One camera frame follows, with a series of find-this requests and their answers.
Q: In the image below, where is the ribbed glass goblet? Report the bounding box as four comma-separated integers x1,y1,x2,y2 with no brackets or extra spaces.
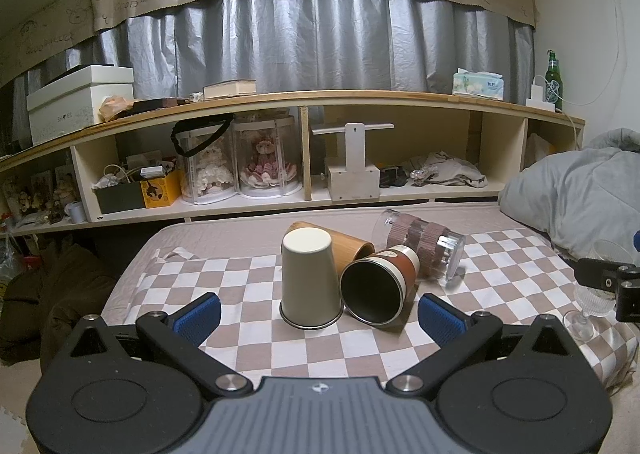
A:
563,239,634,342

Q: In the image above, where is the glass cup with brown bands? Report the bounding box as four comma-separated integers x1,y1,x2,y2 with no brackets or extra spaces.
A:
372,209,465,286

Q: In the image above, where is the brown banded black-lined cup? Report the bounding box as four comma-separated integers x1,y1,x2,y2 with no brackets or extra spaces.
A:
340,245,420,327

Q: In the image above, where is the beige paper cup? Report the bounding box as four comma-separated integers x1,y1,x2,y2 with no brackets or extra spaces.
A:
280,227,343,330

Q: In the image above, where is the brown cardboard cup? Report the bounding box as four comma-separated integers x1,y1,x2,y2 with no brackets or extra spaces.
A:
288,221,375,277

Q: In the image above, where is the checkered brown white cloth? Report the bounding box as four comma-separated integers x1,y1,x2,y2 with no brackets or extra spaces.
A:
102,227,639,392

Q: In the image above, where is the grey duvet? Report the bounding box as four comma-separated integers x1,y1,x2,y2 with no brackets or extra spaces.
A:
498,129,639,264

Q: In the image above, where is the yellow box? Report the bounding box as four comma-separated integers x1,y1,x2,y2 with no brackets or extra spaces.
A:
140,170,181,209

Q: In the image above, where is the dark green box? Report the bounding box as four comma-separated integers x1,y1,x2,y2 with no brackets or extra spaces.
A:
94,182,145,214

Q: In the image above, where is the crumpled grey cloth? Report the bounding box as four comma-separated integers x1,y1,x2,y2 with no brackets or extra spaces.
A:
401,151,488,188

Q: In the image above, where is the white wooden stand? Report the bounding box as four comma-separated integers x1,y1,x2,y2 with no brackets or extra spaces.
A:
311,122,395,203

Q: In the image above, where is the left doll display case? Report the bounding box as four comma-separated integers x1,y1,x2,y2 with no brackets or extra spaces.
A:
170,114,236,206

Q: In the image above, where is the doll display case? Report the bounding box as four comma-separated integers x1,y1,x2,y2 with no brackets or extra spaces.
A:
170,114,236,206
232,116,303,199

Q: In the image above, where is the white power adapter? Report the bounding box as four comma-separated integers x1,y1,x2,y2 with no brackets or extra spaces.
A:
525,84,555,112

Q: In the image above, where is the right doll display case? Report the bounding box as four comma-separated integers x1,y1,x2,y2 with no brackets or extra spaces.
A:
232,116,303,199

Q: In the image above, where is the green glass bottle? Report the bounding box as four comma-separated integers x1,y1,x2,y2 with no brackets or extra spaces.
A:
544,50,563,112

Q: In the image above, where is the long wooden shelf unit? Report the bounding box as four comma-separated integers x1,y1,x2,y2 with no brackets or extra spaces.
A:
1,90,585,227

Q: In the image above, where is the tissue pack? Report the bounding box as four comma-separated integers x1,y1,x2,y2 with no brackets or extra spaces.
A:
452,68,504,100

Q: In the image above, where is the crumpled orange paper bag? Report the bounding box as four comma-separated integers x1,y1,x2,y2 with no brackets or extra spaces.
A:
98,95,134,122

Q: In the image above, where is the book on shelf top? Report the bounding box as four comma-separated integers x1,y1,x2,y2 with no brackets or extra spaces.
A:
203,80,257,100

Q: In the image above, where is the white shoe box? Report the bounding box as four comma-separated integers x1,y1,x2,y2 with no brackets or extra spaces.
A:
27,65,134,145

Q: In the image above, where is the grey silver curtain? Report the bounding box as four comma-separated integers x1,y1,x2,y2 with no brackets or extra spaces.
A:
1,0,534,115

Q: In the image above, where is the white charging cable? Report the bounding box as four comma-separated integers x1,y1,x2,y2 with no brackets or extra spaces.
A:
530,0,632,135

